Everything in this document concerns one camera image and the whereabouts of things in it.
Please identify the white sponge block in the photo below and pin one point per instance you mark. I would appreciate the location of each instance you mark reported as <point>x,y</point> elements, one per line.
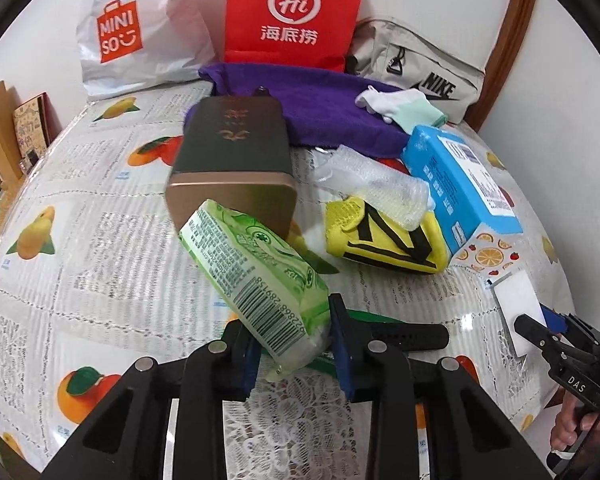
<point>515,300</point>

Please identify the white plastic shopping bag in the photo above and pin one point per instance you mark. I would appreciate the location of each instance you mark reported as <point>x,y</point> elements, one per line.
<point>145,25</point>

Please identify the white glove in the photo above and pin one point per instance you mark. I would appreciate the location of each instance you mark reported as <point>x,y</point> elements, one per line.
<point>380,100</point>

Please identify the light green tissue pack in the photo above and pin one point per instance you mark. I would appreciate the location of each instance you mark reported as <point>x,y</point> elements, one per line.
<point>250,265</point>

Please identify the person's right hand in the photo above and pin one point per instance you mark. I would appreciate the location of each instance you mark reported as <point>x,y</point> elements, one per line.
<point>565,425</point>

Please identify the brown printed box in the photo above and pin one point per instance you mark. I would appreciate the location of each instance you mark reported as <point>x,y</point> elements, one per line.
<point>32,127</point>

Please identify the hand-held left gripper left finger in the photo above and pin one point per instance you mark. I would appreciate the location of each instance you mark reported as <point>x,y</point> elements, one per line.
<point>250,366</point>

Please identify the clear bubble wrap bag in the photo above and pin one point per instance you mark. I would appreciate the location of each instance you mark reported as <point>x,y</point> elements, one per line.
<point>375,185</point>

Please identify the fruit print tablecloth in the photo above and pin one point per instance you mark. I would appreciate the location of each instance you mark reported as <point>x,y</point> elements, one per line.
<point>95,260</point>

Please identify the beige bag with black logo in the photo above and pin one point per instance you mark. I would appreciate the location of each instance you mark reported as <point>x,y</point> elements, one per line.
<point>430,55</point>

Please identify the blue wet wipes pack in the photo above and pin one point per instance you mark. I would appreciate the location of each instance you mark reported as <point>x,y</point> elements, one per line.
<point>445,175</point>

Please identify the wooden door frame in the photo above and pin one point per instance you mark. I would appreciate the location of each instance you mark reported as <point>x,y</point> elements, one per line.
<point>505,40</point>

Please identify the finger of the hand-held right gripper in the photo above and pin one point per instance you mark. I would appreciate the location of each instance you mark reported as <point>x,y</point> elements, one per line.
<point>532,332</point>
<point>555,319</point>

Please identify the dark green tin box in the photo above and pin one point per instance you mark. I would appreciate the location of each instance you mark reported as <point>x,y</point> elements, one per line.
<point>225,150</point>

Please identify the purple towel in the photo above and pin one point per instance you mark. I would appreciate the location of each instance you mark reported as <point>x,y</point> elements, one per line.
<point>325,105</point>

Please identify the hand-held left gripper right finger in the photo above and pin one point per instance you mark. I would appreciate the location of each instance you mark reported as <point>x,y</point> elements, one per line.
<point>342,356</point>

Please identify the mint green cloth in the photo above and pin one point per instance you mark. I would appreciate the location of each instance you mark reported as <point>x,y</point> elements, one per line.
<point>420,112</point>

